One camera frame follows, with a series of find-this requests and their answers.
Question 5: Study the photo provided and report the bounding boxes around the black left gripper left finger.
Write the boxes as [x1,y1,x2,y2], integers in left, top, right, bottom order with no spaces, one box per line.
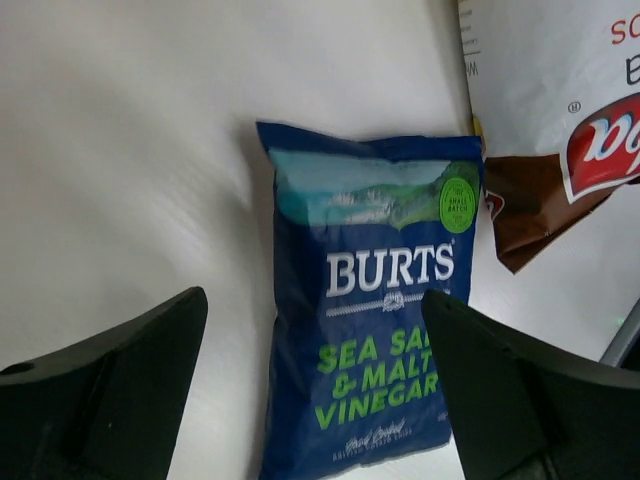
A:
[1,287,208,479]

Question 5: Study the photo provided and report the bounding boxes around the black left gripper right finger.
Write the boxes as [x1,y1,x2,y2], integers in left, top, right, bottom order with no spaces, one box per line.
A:
[422,290,639,479]

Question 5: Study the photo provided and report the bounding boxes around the Burts sea salt vinegar bag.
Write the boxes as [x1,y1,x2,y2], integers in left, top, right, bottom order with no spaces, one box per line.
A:
[256,121,483,479]

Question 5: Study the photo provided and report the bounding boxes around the right Chuba cassava chips bag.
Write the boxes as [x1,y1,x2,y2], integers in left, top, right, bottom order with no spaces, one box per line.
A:
[457,0,639,272]

